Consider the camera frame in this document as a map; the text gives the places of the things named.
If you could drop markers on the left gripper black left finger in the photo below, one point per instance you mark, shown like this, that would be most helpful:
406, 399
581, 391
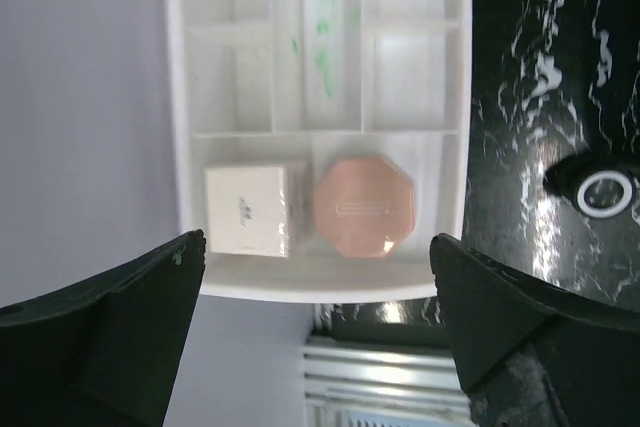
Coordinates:
104, 351

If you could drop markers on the white drawer organizer box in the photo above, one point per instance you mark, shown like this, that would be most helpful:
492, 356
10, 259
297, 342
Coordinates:
271, 81

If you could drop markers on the small white pink box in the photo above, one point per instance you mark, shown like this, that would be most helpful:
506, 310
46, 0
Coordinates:
258, 209

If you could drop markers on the black marbled table mat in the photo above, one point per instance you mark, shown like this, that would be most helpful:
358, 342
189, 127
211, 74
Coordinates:
551, 78

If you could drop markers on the aluminium rail frame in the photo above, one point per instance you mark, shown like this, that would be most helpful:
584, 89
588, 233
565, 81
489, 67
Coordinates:
355, 384

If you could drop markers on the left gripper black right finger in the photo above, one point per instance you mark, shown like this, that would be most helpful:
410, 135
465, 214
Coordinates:
528, 353

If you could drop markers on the pink round cosmetic item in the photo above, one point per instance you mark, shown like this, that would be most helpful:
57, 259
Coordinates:
364, 207

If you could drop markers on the blue cartoon fish suitcase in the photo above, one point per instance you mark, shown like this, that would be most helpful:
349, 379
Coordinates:
598, 184

